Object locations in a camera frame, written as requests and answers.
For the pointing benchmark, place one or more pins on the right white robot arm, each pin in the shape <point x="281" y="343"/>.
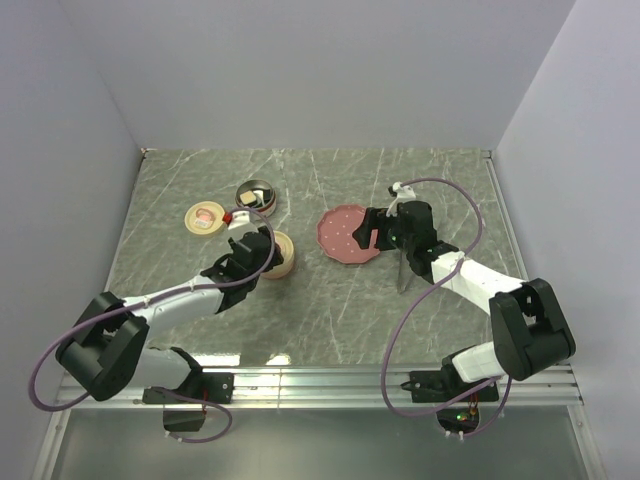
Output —
<point x="529" y="329"/>

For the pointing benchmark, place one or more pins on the tan sushi piece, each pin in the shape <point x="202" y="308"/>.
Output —
<point x="248" y="198"/>

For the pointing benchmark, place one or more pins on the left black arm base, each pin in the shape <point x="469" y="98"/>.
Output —
<point x="187" y="408"/>

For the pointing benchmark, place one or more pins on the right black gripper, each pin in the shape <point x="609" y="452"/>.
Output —
<point x="372" y="220"/>

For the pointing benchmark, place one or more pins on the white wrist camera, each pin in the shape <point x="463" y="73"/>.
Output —
<point x="400" y="193"/>
<point x="238" y="222"/>

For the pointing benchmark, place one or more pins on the metal tongs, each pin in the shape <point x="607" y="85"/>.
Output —
<point x="405" y="274"/>

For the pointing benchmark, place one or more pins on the aluminium mounting rail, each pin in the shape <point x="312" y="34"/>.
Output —
<point x="359" y="387"/>

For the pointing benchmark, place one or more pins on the pink scalloped plate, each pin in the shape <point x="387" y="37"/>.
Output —
<point x="335" y="235"/>

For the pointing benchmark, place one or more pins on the cream lid with pink handle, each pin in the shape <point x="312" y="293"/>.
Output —
<point x="285" y="245"/>

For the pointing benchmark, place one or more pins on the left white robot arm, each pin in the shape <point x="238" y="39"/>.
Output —
<point x="110" y="346"/>

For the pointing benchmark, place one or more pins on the pink lunch box tier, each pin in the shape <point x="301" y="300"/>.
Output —
<point x="279" y="271"/>

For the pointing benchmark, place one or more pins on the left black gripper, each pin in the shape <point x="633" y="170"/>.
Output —
<point x="276" y="258"/>

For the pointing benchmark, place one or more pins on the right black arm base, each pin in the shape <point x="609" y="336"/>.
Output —
<point x="438" y="386"/>

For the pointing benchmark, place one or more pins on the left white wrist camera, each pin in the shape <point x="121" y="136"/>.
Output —
<point x="238" y="222"/>

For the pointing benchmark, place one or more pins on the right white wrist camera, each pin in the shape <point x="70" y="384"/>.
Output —
<point x="400" y="193"/>

